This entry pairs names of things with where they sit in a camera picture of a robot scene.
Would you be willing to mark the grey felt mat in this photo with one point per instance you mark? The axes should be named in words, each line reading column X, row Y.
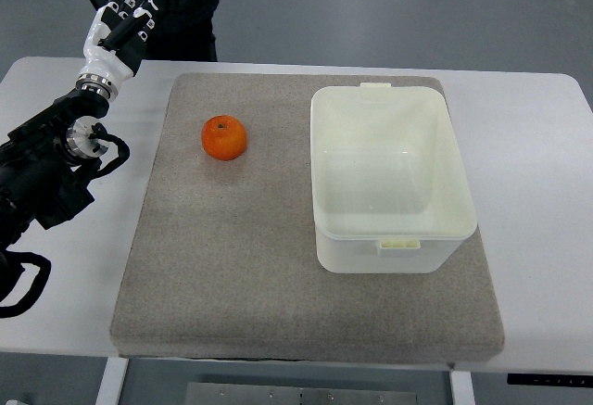
column 223, row 262

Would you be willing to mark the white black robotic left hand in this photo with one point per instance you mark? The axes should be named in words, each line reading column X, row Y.
column 116, row 43

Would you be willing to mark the white table leg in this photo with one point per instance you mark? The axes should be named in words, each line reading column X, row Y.
column 112, row 381
column 461, row 385

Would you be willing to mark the white plastic box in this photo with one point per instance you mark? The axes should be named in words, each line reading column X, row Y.
column 389, row 189

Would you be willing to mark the white table leg left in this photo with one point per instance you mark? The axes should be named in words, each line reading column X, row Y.
column 112, row 381

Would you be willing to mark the white table leg right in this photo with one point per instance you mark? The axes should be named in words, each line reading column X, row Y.
column 461, row 385

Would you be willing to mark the black table control panel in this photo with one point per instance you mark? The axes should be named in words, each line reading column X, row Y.
column 550, row 379

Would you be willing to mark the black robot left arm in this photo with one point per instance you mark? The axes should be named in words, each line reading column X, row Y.
column 49, row 161

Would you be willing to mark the orange fruit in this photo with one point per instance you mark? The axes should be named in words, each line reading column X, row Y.
column 224, row 137

